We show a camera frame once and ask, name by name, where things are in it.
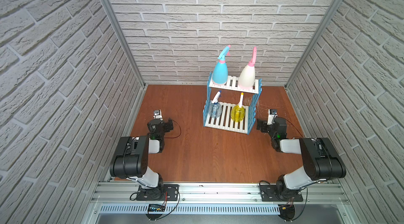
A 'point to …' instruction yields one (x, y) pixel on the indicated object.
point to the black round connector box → (287, 211)
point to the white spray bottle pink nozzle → (246, 78)
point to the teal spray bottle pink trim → (220, 75)
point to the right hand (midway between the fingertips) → (262, 117)
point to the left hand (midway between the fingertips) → (159, 116)
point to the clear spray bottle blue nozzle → (215, 109)
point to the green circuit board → (156, 207)
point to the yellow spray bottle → (238, 112)
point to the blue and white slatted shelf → (230, 108)
